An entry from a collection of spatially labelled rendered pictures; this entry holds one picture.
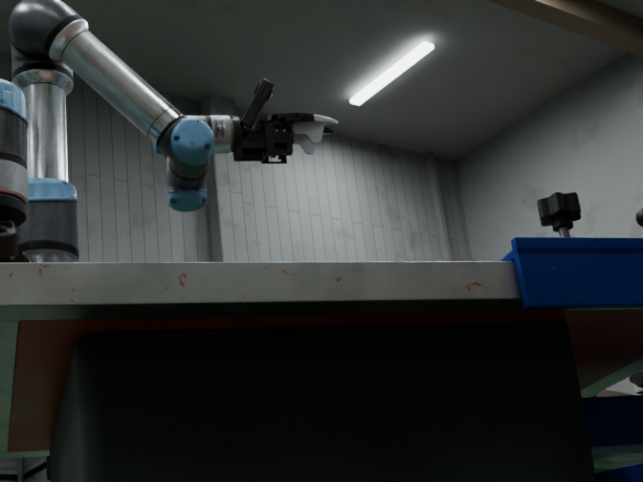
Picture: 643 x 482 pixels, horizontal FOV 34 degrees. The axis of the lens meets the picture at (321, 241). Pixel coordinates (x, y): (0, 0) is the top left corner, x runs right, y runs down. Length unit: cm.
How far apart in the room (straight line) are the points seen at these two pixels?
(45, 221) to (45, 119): 32
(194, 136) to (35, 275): 104
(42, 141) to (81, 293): 118
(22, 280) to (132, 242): 896
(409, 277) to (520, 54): 1010
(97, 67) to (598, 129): 977
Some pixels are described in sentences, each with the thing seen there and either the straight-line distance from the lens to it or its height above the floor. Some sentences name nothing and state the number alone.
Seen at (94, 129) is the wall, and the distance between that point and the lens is 1019.
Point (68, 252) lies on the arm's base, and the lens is 180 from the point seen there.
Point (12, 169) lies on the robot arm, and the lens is 124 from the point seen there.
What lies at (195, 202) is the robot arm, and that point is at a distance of 202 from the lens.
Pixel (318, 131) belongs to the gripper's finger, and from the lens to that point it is 211.
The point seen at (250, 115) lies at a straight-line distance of 212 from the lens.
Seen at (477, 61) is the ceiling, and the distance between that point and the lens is 1099.
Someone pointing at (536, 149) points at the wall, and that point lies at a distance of 1204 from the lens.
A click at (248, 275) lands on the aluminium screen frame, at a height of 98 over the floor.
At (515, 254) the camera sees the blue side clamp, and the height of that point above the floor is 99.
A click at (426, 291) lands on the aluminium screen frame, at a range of 96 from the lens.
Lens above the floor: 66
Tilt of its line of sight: 22 degrees up
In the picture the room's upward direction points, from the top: 7 degrees counter-clockwise
